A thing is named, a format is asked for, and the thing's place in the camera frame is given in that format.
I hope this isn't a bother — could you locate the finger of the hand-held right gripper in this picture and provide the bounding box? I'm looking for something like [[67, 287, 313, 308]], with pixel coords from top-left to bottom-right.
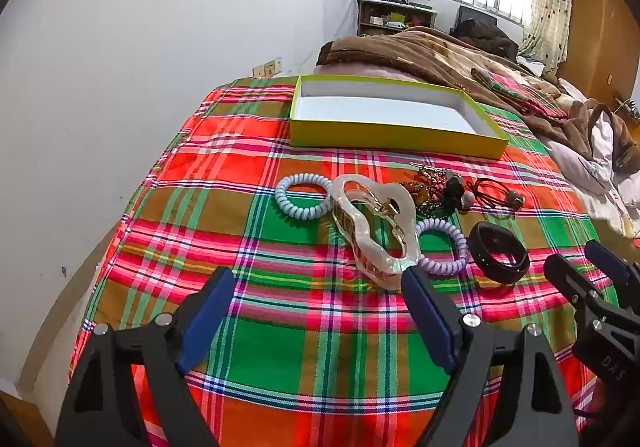
[[544, 253, 617, 324], [585, 240, 640, 316]]

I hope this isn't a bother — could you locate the purple spiral hair tie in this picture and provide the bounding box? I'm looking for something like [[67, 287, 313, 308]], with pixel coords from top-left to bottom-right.
[[416, 218, 470, 275]]

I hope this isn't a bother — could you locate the black hair tie pink bead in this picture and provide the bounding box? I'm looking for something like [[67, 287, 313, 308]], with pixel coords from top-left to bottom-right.
[[452, 177, 501, 213]]

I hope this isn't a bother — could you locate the dark jacket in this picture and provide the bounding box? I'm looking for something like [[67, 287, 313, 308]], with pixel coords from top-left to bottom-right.
[[450, 20, 521, 60]]

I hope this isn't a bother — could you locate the white duvet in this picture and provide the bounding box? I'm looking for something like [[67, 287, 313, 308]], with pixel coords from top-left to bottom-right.
[[542, 77, 640, 238]]

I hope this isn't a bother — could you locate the wooden furniture corner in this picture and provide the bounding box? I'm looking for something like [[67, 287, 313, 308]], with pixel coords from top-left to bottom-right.
[[0, 389, 53, 447]]

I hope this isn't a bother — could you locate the wooden shelf unit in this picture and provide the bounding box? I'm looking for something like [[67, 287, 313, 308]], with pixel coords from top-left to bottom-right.
[[356, 0, 437, 35]]

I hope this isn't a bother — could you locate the black monitor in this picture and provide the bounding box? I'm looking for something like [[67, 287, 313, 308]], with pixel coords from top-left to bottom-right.
[[457, 4, 499, 28]]

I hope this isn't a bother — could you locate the folded plaid cloth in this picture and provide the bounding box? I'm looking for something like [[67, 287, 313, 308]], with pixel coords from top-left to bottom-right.
[[470, 67, 568, 123]]

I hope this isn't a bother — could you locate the patterned curtain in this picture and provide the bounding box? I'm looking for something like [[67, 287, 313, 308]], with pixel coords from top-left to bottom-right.
[[520, 0, 573, 73]]

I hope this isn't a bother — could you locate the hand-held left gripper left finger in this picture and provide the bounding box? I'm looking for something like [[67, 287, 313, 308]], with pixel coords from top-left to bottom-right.
[[55, 266, 237, 447]]

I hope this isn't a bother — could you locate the wooden wardrobe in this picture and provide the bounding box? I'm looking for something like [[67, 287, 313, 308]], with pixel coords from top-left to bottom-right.
[[557, 0, 640, 113]]

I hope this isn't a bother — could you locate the dark bead bracelet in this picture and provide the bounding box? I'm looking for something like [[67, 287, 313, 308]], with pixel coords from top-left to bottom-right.
[[400, 164, 457, 219]]

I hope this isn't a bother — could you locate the wall socket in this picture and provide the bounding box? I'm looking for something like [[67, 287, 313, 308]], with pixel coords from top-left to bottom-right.
[[252, 58, 283, 78]]

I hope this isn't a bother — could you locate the black hair tie grey bead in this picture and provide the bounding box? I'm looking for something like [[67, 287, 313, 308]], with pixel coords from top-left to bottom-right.
[[482, 180, 526, 220]]

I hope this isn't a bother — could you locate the pearly hair claw clip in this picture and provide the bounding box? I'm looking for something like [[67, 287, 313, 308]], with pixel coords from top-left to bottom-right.
[[330, 174, 422, 289]]

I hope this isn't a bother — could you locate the black wristband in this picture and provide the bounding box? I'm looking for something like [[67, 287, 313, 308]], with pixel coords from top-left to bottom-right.
[[467, 221, 531, 285]]

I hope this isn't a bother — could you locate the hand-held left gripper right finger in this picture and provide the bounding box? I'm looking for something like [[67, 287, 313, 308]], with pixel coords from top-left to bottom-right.
[[400, 266, 581, 447]]

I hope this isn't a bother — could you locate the yellow-green shallow box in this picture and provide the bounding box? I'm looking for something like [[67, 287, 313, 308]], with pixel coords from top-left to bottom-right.
[[289, 74, 510, 160]]

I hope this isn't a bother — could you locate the pink blanket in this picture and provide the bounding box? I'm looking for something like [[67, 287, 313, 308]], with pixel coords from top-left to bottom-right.
[[312, 62, 416, 84]]

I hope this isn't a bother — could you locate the plaid bed sheet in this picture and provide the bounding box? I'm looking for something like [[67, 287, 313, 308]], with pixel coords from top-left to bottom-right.
[[70, 74, 606, 447]]

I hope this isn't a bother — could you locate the pale blue spiral hair tie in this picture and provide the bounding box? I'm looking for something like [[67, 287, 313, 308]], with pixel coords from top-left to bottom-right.
[[274, 172, 335, 220]]

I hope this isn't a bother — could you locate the brown fleece blanket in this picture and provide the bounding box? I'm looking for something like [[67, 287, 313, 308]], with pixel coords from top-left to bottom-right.
[[316, 26, 640, 173]]

